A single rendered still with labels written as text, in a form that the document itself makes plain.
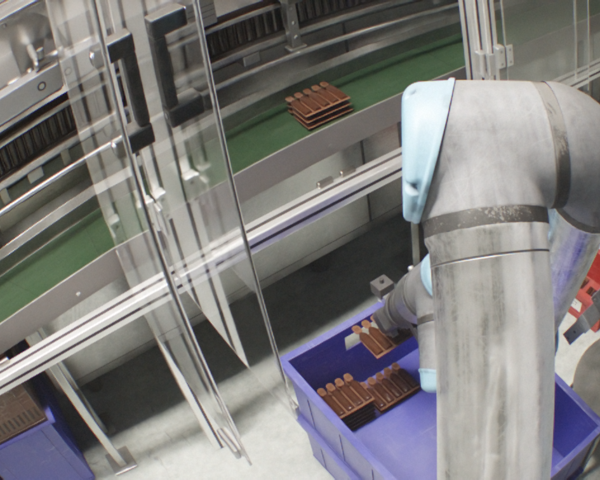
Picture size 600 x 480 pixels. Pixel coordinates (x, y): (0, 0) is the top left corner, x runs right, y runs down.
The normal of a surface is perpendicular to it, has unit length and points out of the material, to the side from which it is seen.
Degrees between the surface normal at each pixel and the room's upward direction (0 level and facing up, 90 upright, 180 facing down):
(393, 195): 90
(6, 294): 2
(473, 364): 49
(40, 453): 90
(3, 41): 90
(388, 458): 0
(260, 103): 90
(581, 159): 70
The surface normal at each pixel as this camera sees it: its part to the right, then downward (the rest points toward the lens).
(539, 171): -0.01, 0.48
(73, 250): -0.16, -0.69
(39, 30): 0.54, 0.54
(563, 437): -0.84, 0.45
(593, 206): 0.03, 0.91
